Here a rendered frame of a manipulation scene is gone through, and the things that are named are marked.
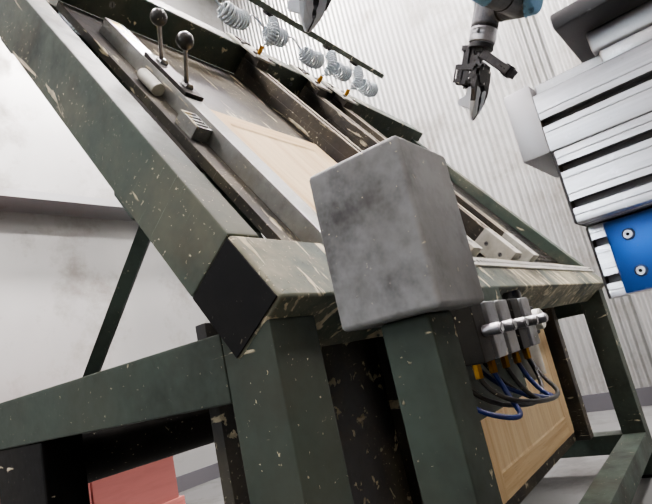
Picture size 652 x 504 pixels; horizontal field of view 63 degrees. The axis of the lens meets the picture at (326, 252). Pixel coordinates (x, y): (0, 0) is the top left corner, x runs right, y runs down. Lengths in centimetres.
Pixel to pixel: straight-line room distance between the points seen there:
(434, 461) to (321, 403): 18
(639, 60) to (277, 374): 53
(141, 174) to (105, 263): 397
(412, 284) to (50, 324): 408
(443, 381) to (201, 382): 33
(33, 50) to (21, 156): 366
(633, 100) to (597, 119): 4
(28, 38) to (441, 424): 105
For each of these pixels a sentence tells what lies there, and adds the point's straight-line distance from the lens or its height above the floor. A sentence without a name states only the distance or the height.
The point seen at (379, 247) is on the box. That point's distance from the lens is 54.
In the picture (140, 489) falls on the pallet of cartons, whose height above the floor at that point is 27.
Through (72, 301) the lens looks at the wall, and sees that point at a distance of 459.
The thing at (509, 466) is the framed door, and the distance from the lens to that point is 177.
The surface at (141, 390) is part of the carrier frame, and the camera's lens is 84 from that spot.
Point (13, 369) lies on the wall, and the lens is 434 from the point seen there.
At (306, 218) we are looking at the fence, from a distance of 92.
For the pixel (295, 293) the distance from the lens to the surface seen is 64.
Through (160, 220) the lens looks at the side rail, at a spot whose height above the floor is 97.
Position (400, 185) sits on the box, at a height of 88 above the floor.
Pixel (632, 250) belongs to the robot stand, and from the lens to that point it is 69.
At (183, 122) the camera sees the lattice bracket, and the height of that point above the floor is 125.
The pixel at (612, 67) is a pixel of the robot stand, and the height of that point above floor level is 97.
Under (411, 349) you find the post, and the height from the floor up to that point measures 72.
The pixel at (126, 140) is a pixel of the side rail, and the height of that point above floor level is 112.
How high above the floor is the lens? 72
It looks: 12 degrees up
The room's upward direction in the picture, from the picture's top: 13 degrees counter-clockwise
